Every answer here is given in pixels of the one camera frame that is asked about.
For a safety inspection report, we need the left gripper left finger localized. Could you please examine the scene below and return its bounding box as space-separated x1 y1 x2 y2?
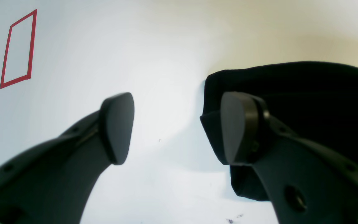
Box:
0 92 135 224

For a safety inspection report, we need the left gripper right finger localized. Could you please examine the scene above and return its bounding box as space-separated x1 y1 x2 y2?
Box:
220 92 358 224

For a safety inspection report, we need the black T-shirt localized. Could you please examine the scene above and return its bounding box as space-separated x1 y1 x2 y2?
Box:
200 61 358 202

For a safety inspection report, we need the red tape marking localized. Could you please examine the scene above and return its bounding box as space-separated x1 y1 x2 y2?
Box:
0 9 37 89

